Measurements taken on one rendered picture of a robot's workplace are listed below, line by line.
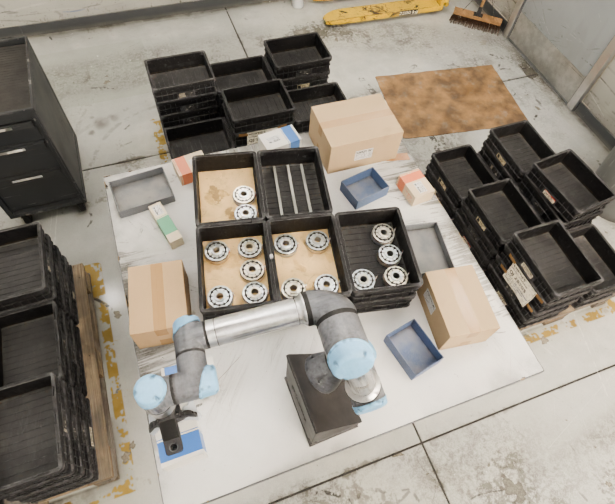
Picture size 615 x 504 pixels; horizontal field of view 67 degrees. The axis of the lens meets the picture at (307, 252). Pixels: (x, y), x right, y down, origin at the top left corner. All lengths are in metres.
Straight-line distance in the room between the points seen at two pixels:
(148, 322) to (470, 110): 3.15
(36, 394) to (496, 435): 2.27
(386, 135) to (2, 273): 2.02
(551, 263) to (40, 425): 2.58
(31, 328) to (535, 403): 2.69
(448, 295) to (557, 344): 1.30
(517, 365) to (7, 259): 2.45
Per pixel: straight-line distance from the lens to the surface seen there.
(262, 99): 3.19
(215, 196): 2.22
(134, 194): 2.47
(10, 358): 2.62
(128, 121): 3.89
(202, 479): 1.90
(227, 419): 1.92
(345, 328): 1.18
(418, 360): 2.05
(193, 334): 1.24
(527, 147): 3.50
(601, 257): 3.32
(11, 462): 2.35
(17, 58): 3.15
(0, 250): 2.80
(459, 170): 3.31
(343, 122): 2.47
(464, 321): 2.01
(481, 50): 4.89
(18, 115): 2.79
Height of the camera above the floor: 2.58
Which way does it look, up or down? 59 degrees down
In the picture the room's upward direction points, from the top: 7 degrees clockwise
